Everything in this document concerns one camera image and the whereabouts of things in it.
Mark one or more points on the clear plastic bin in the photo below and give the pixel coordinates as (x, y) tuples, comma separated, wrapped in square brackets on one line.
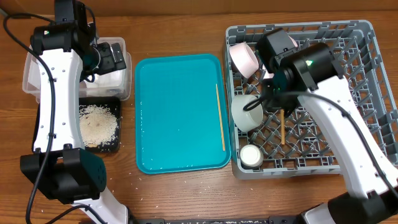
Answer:
[(116, 84)]

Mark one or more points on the wooden chopstick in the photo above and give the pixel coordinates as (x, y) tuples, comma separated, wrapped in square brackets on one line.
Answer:
[(220, 117), (282, 127)]

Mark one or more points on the white paper cup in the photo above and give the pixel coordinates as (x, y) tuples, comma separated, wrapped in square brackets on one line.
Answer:
[(251, 157)]

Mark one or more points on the teal plastic tray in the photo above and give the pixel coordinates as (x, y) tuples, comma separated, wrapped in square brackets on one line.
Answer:
[(177, 122)]

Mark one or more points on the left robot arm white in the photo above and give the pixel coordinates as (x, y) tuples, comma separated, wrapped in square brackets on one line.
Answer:
[(67, 52)]

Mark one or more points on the grey white bowl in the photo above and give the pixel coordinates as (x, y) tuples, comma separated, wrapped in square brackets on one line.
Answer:
[(246, 120)]

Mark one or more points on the black waste tray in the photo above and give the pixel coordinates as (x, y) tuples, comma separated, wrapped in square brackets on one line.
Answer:
[(114, 105)]

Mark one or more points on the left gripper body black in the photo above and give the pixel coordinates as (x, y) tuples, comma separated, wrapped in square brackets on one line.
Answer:
[(107, 63)]

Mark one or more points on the grey plastic dishwasher rack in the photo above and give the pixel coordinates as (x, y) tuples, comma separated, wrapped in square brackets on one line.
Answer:
[(306, 151)]

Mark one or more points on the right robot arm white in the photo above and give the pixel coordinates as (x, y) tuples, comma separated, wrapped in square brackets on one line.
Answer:
[(314, 79)]

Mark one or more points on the pile of rice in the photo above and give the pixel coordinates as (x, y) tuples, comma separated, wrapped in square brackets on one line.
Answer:
[(97, 125)]

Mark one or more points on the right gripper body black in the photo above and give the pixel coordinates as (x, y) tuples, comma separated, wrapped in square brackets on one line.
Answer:
[(276, 96)]

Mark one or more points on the pink bowl with rice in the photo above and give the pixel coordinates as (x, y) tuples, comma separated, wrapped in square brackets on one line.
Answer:
[(244, 59)]

